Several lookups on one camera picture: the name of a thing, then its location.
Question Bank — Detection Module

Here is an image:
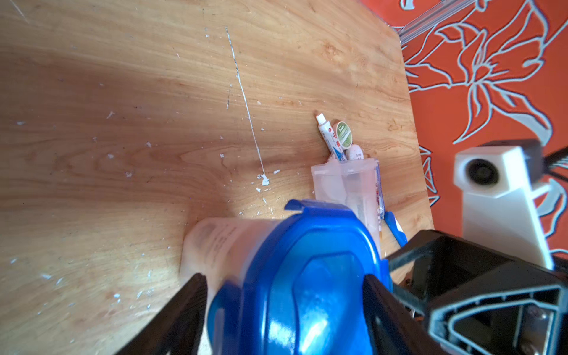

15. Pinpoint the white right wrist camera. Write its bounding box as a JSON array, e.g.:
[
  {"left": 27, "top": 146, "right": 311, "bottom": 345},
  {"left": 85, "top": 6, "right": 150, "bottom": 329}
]
[{"left": 454, "top": 139, "right": 553, "bottom": 270}]

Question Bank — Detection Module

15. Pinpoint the small toothpaste tube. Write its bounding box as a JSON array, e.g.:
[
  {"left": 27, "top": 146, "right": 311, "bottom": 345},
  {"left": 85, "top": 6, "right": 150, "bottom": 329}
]
[{"left": 315, "top": 113, "right": 347, "bottom": 161}]

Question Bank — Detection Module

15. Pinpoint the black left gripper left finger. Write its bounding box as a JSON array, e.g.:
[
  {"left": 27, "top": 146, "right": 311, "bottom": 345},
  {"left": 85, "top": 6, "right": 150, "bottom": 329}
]
[{"left": 118, "top": 273, "right": 208, "bottom": 354}]

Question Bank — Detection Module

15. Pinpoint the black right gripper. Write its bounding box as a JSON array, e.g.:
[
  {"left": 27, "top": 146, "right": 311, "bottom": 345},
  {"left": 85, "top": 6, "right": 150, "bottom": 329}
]
[{"left": 386, "top": 230, "right": 567, "bottom": 354}]

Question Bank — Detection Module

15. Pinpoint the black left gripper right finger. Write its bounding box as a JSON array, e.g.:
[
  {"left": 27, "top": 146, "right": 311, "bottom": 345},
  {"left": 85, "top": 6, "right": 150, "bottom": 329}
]
[{"left": 362, "top": 275, "right": 445, "bottom": 355}]

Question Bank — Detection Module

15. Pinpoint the blue lid of jar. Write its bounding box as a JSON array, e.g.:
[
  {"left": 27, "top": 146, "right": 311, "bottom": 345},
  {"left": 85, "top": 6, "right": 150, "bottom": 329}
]
[{"left": 207, "top": 200, "right": 393, "bottom": 354}]

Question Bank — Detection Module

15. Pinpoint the clear jar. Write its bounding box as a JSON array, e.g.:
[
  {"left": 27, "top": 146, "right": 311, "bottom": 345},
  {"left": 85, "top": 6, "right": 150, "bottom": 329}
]
[
  {"left": 179, "top": 217, "right": 281, "bottom": 307},
  {"left": 311, "top": 158, "right": 385, "bottom": 246}
]

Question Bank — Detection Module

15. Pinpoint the packaged toothbrush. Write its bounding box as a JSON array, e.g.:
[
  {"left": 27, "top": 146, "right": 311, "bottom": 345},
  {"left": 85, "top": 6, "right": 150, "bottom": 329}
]
[{"left": 376, "top": 161, "right": 408, "bottom": 247}]

